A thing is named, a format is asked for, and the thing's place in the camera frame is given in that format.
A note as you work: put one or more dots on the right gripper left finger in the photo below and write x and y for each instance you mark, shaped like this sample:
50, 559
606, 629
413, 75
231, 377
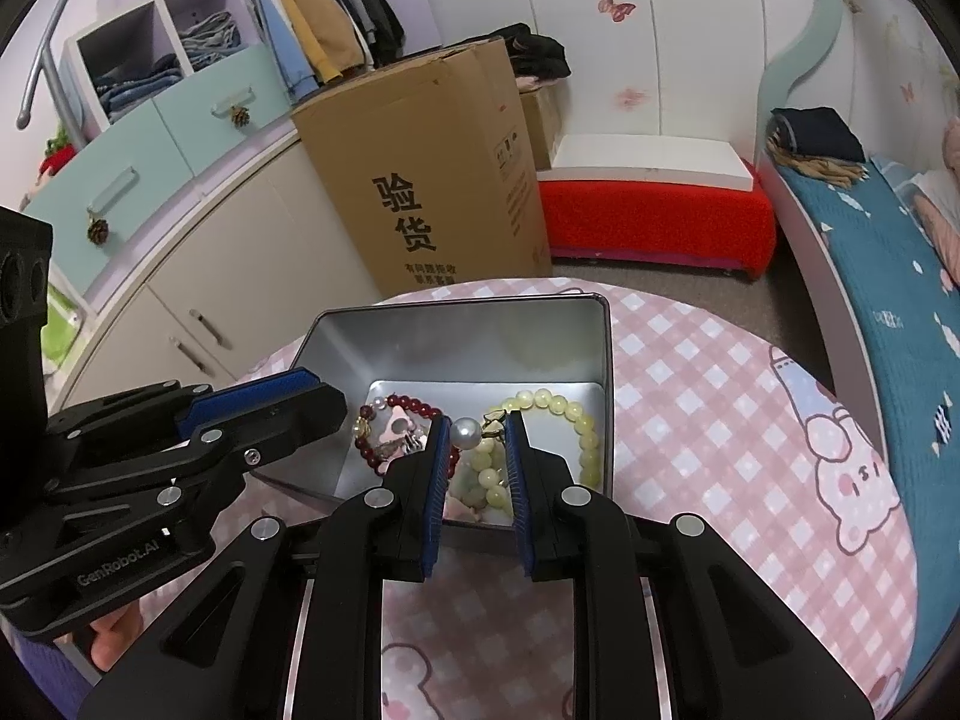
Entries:
286, 621

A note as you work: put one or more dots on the black clothes pile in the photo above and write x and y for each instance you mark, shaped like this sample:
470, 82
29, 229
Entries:
532, 55

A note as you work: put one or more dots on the pink star charm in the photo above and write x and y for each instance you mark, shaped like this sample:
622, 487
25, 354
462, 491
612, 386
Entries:
402, 437

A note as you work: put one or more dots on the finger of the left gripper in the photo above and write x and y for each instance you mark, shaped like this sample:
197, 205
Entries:
259, 437
232, 401

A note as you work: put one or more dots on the dark metal tin box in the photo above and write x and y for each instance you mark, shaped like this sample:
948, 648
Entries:
462, 357

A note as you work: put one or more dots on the pink checkered tablecloth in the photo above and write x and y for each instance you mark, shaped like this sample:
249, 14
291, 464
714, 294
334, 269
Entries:
709, 419

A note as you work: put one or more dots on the beige cabinet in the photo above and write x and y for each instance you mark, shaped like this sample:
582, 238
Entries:
237, 273

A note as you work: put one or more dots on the left hand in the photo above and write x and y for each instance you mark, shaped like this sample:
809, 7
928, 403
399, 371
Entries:
114, 634

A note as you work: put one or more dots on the teal drawer unit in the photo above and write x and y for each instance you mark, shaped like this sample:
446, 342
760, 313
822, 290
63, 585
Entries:
106, 193

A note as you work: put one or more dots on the red bench with white top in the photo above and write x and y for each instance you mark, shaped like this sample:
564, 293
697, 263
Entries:
662, 222

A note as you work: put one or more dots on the pale jade pendant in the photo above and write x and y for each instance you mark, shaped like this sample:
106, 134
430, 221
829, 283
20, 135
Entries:
467, 492

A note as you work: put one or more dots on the hanging clothes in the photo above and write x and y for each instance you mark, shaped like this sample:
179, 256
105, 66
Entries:
320, 43

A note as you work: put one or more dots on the pink and green pillow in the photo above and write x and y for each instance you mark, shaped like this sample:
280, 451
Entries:
936, 202

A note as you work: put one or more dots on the tall cardboard box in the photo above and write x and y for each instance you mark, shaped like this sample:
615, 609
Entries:
428, 165

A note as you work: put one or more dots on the white cubby shelf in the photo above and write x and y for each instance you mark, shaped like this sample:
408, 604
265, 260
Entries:
126, 38

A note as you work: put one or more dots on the pearl bow charm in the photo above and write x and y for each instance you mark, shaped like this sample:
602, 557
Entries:
469, 434

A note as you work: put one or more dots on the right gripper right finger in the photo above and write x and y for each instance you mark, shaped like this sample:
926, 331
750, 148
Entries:
669, 621

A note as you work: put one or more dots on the teal bed frame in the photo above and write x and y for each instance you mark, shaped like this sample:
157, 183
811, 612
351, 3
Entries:
906, 72

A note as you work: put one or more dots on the teal patterned bedsheet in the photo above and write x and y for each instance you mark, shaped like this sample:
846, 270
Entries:
905, 304

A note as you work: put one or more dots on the folded dark clothes on bed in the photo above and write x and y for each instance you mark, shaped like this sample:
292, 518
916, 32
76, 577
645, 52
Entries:
817, 143

